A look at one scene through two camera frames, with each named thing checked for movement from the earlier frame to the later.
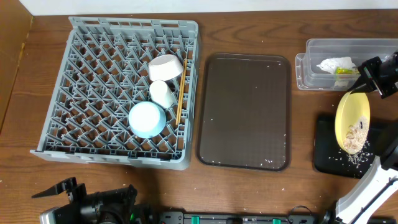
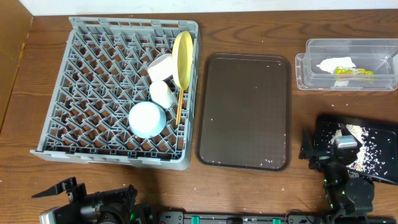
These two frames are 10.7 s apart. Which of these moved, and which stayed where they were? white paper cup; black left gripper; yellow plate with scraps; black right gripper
Moved: yellow plate with scraps; black right gripper
Stayed: black left gripper; white paper cup
